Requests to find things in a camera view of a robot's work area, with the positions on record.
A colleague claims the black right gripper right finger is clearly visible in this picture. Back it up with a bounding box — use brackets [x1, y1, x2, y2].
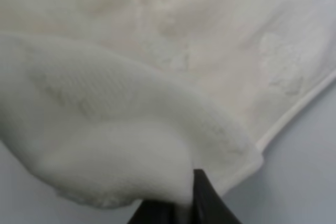
[192, 169, 241, 224]

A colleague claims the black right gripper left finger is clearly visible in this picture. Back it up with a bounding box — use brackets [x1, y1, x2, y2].
[127, 200, 183, 224]

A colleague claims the cream white terry towel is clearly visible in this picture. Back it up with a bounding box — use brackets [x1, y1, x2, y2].
[1, 0, 335, 208]

